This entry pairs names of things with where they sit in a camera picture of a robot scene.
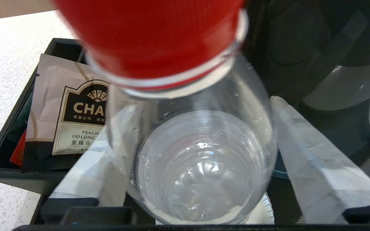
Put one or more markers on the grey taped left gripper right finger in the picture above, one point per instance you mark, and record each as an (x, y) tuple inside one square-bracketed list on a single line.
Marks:
[(320, 173)]

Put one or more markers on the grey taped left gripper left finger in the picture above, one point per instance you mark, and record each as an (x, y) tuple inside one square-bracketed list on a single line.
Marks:
[(85, 179)]

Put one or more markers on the clear red-label water bottle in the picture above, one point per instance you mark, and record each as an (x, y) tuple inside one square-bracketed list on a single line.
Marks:
[(188, 144)]

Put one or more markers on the black electric kettle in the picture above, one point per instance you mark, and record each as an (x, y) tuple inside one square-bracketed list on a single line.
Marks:
[(300, 48)]

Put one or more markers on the beige tea bag sachet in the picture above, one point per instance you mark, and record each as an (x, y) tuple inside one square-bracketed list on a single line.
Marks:
[(59, 112)]

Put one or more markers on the white round paper coaster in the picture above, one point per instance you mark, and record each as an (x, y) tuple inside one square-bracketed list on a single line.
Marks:
[(262, 213)]

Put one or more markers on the small red sachet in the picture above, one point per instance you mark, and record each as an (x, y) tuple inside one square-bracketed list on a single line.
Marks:
[(19, 150)]

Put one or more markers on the black divided organizer box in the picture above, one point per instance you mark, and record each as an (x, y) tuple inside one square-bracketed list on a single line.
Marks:
[(14, 115)]

